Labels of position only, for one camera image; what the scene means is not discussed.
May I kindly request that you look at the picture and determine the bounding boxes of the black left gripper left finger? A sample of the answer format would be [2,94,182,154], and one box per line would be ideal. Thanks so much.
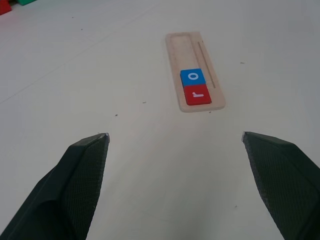
[0,132,111,240]

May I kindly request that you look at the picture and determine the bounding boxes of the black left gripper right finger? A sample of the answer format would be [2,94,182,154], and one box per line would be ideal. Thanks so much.
[241,130,320,240]

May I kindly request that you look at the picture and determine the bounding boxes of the red letter tile r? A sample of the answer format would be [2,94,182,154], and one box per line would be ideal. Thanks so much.
[183,84,213,106]

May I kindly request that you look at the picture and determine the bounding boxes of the blue letter tile o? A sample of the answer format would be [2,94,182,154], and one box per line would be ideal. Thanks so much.
[179,68,209,88]

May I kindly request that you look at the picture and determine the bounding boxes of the wooden letter tray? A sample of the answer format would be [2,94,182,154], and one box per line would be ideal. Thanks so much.
[164,31,227,113]

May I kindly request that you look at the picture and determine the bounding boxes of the green storage bin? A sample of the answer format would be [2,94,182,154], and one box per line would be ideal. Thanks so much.
[16,0,45,6]

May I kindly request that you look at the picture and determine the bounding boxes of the red storage bin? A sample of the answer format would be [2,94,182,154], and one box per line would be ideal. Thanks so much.
[0,0,13,16]

